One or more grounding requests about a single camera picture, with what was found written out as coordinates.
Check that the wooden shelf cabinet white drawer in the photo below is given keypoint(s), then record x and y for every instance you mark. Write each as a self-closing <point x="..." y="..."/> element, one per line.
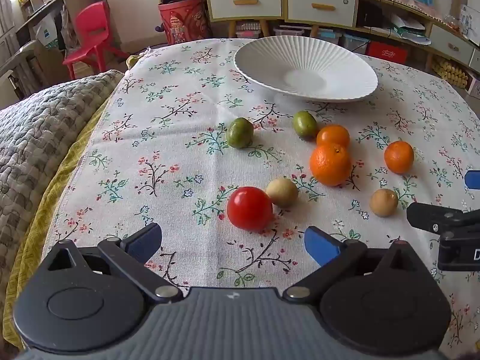
<point x="225" y="2"/>

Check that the white blue cardboard box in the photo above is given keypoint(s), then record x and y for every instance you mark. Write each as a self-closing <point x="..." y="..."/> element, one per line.
<point x="45" y="33"/>

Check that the grey quilted blanket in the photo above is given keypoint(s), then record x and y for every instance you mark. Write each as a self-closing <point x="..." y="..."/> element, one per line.
<point x="45" y="127"/>

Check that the wooden desk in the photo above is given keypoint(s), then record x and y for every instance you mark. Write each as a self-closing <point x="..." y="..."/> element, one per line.
<point x="56" y="2"/>

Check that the large orange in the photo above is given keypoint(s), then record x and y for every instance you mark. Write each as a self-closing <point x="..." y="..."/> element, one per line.
<point x="330" y="165"/>

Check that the white ribbed plate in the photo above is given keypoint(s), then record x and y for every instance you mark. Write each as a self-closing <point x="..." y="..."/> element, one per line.
<point x="270" y="60"/>

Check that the small mandarin orange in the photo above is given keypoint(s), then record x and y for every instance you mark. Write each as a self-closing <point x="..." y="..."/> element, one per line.
<point x="399" y="156"/>
<point x="333" y="134"/>

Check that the tan longan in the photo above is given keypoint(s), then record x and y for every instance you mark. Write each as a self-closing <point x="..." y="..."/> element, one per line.
<point x="383" y="202"/>
<point x="285" y="191"/>

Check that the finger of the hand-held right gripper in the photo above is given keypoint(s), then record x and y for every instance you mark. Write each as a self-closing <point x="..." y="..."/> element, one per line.
<point x="473" y="180"/>
<point x="431" y="217"/>

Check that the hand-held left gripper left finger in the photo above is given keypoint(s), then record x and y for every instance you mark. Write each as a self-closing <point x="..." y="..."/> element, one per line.
<point x="144" y="238"/>

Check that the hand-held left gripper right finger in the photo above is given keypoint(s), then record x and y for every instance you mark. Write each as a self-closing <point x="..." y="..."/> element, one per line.
<point x="320" y="245"/>

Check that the red printed toy bucket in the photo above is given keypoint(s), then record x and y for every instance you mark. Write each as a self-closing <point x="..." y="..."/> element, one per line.
<point x="183" y="22"/>

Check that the floral tablecloth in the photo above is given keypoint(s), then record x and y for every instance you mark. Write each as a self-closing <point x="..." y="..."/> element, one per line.
<point x="180" y="93"/>

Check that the long low wooden cabinet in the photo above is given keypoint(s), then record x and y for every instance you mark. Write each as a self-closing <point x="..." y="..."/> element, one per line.
<point x="300" y="3"/>

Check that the red cardboard box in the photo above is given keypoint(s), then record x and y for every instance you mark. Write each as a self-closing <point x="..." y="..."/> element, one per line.
<point x="386" y="52"/>

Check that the green jujube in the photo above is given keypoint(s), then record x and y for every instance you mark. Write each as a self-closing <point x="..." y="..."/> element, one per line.
<point x="303" y="123"/>
<point x="240" y="132"/>

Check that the grey curtain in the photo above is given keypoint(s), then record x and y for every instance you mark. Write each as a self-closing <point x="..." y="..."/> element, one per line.
<point x="5" y="7"/>

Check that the clear plastic storage box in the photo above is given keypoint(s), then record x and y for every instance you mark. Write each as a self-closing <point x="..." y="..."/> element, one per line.
<point x="354" y="43"/>
<point x="288" y="32"/>
<point x="247" y="30"/>
<point x="330" y="38"/>

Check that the red plastic chair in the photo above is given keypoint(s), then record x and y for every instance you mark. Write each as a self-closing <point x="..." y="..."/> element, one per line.
<point x="90" y="26"/>

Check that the red tomato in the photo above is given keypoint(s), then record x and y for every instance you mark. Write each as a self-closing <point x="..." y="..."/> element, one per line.
<point x="249" y="208"/>

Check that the stack of papers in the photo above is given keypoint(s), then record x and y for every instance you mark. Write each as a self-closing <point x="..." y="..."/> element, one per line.
<point x="407" y="26"/>

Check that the yellow patterned cloth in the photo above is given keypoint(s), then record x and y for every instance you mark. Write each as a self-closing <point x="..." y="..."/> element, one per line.
<point x="41" y="210"/>

